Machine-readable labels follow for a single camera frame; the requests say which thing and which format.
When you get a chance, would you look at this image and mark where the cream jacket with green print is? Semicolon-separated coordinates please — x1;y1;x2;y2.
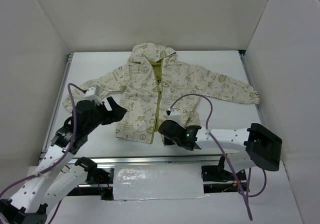
63;43;260;144

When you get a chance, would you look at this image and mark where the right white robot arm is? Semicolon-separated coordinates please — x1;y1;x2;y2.
158;120;283;179

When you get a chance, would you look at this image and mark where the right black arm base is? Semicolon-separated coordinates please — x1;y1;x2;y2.
201;156;236;182

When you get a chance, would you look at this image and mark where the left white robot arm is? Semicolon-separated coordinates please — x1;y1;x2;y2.
0;97;126;223

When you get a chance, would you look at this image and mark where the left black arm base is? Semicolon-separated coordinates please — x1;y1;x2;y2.
74;157;113;184

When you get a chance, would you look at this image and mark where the silver foil covered panel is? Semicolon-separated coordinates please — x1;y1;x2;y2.
113;164;205;200

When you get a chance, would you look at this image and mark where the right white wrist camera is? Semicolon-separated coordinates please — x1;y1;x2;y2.
166;108;181;123

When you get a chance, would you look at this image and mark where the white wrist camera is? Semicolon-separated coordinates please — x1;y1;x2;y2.
84;85;104;106
166;108;181;123

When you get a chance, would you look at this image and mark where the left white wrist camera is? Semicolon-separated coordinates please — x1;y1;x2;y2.
84;85;104;106

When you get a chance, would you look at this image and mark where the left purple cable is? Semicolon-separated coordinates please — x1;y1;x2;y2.
0;83;87;224

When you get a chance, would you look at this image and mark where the left aluminium frame rail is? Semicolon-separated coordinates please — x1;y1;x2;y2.
39;53;74;159

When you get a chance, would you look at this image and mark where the aluminium front rail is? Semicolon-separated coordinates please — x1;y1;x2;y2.
69;154;223;167

